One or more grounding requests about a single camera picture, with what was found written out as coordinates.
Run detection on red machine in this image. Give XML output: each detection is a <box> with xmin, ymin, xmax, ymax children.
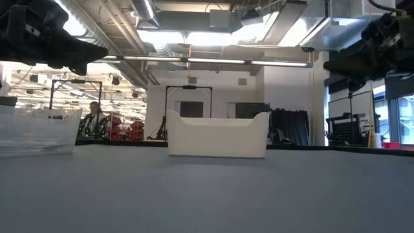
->
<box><xmin>106</xmin><ymin>115</ymin><xmax>146</xmax><ymax>142</ymax></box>

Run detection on black rig frame with posts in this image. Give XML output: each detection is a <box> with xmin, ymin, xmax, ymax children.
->
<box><xmin>48</xmin><ymin>78</ymin><xmax>104</xmax><ymax>137</ymax></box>

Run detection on person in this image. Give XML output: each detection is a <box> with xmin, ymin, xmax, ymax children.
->
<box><xmin>84</xmin><ymin>100</ymin><xmax>108</xmax><ymax>137</ymax></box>

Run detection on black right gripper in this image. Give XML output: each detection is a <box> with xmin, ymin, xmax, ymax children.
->
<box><xmin>323</xmin><ymin>12</ymin><xmax>414</xmax><ymax>93</ymax></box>

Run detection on white plastic bin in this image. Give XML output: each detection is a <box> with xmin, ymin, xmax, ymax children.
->
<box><xmin>166</xmin><ymin>109</ymin><xmax>270</xmax><ymax>159</ymax></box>

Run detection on gray table mat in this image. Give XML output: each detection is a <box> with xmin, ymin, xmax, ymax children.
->
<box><xmin>0</xmin><ymin>144</ymin><xmax>414</xmax><ymax>233</ymax></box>

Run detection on clear plastic bin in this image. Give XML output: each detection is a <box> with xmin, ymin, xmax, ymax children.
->
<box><xmin>0</xmin><ymin>105</ymin><xmax>83</xmax><ymax>159</ymax></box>

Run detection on round silver ventilation duct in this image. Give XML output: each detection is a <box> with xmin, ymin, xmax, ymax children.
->
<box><xmin>131</xmin><ymin>0</ymin><xmax>161</xmax><ymax>28</ymax></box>

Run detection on small black box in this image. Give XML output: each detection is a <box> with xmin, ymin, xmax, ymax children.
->
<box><xmin>0</xmin><ymin>96</ymin><xmax>18</xmax><ymax>107</ymax></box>

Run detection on black curtain panel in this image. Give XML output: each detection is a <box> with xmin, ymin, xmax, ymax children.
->
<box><xmin>269</xmin><ymin>109</ymin><xmax>311</xmax><ymax>146</ymax></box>

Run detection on flat silver ventilation duct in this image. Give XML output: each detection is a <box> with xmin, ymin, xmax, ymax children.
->
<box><xmin>258</xmin><ymin>0</ymin><xmax>331</xmax><ymax>49</ymax></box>

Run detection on dark wall window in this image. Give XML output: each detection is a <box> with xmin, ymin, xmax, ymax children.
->
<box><xmin>179</xmin><ymin>100</ymin><xmax>204</xmax><ymax>118</ymax></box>

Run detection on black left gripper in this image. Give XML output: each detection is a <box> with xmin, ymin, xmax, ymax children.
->
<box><xmin>0</xmin><ymin>0</ymin><xmax>109</xmax><ymax>76</ymax></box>

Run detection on long ceiling light fixture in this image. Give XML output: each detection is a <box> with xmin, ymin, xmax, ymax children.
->
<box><xmin>96</xmin><ymin>54</ymin><xmax>312</xmax><ymax>68</ymax></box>

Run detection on black pegboard cart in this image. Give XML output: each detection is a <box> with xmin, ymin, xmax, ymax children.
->
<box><xmin>325</xmin><ymin>112</ymin><xmax>365</xmax><ymax>146</ymax></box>

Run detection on black rig frame with camera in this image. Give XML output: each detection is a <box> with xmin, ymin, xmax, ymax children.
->
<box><xmin>164</xmin><ymin>85</ymin><xmax>213</xmax><ymax>119</ymax></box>

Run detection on dark monitor screen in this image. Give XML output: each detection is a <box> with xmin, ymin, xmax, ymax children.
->
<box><xmin>235</xmin><ymin>102</ymin><xmax>271</xmax><ymax>119</ymax></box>

